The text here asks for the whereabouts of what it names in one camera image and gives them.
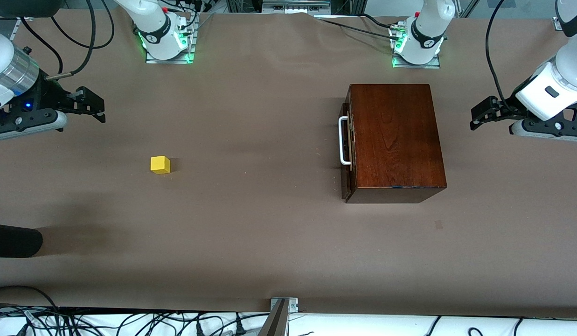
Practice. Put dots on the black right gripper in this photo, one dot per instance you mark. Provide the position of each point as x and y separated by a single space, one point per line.
49 95

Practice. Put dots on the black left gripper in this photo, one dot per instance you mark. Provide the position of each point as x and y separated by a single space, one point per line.
506 111

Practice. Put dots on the yellow cube block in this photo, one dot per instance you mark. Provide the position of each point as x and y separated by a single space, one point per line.
159 164

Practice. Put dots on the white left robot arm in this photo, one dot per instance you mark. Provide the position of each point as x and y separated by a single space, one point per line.
428 32

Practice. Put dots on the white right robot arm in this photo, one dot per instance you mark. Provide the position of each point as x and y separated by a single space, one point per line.
155 28

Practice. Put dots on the dark wooden cabinet box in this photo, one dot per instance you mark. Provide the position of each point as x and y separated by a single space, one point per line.
395 140

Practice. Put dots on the black cylindrical object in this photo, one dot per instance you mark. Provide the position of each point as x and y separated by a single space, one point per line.
13 240

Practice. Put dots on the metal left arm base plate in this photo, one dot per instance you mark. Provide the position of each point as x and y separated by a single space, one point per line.
437 63

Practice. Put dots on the metal table corner bracket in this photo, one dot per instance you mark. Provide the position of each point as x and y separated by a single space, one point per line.
556 23

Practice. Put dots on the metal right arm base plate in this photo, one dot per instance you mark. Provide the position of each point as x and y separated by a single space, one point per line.
191 46

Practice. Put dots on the aluminium frame with electronics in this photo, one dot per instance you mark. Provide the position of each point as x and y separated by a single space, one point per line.
293 5

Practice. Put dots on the aluminium profile with bracket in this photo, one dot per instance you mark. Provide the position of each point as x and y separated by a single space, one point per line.
276 319

